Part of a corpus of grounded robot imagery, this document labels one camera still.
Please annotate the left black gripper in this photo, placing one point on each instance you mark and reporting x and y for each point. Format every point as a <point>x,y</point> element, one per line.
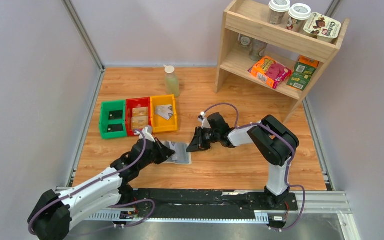
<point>164,152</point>

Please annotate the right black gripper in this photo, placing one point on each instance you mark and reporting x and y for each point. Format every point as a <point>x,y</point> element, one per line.
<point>197,143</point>

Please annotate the beige card holder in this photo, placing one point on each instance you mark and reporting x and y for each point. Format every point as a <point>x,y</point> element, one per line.
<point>181,156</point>

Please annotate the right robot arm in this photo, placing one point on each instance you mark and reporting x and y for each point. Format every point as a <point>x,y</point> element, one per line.
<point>275,142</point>

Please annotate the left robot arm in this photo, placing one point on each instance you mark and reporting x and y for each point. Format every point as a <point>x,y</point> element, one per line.
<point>57,213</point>

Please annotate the gold cards in red bin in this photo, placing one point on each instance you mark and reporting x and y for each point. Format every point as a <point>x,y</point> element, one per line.
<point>140,117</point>

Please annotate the silver cards in yellow bin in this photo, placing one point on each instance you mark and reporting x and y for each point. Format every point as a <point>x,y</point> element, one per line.
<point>165,111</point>

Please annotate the black cards in green bin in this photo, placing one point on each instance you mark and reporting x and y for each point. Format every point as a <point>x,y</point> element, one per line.
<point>115,121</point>

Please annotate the yellow plastic bin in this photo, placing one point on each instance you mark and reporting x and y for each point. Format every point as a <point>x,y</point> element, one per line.
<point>159,124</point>

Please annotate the red plastic bin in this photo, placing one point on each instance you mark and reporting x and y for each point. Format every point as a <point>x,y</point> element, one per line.
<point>133,103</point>

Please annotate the green soap bottle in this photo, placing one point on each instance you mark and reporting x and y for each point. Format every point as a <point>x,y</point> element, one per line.
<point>171,81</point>

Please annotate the green plastic bin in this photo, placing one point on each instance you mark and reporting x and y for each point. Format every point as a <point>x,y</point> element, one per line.
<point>107,106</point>

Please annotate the orange pink snack box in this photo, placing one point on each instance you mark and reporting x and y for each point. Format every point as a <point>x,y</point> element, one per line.
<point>270,72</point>

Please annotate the left glass jar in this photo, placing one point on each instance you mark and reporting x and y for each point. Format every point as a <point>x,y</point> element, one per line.
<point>244,41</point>

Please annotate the glass jar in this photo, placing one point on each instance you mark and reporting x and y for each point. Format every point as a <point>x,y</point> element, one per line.
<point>244,41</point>
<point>258,49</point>

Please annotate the right glass jar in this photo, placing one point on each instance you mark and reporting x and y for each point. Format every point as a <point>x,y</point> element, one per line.
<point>258,49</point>

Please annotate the wooden shelf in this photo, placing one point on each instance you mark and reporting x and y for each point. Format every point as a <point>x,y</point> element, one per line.
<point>249,18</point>

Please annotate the green orange juice box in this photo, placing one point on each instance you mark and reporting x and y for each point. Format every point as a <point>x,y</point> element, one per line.
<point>303,71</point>

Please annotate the left paper coffee cup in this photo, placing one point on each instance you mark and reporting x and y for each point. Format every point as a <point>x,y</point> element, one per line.
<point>278,9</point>

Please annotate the paper coffee cup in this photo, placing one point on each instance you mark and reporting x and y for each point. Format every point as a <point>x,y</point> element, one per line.
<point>278,9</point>
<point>298,14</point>

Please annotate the right paper coffee cup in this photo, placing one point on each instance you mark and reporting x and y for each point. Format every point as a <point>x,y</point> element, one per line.
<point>298,14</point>

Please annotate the Chobani yogurt cup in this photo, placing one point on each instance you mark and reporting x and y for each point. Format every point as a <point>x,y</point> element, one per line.
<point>322,27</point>

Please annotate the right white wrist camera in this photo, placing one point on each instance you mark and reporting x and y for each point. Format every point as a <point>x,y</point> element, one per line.
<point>204,121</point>

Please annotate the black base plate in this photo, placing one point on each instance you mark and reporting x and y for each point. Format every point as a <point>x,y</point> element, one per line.
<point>204,204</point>

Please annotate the aluminium frame rail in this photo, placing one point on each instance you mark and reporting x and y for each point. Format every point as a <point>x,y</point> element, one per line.
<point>309,202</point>

